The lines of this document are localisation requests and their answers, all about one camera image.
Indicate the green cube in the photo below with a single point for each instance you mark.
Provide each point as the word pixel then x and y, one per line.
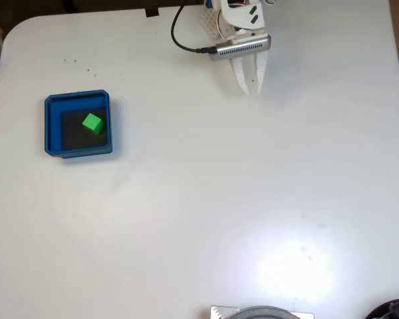
pixel 91 121

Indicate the blue table clamp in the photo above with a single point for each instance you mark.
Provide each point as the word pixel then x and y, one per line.
pixel 209 4

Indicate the silver metal plate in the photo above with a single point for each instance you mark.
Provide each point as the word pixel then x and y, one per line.
pixel 219 313

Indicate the grey round base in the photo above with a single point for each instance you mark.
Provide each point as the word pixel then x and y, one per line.
pixel 266 314

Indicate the blue box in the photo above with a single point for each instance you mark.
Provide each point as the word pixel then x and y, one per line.
pixel 53 139

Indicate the silver camera box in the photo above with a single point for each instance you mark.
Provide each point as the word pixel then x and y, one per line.
pixel 239 50

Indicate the black tape piece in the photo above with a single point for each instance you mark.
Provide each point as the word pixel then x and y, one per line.
pixel 152 12

